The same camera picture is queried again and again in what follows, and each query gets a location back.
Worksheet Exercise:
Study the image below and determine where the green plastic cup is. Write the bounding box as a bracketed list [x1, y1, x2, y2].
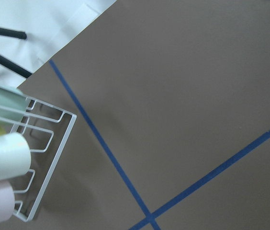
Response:
[0, 86, 29, 124]

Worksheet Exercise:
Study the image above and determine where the white wire cup rack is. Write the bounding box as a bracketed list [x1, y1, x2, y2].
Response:
[10, 97, 77, 222]

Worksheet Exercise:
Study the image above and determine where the black tripod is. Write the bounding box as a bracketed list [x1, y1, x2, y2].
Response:
[0, 27, 33, 79]

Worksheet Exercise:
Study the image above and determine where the white plastic cup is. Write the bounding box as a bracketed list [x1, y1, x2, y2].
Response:
[0, 132, 31, 181]

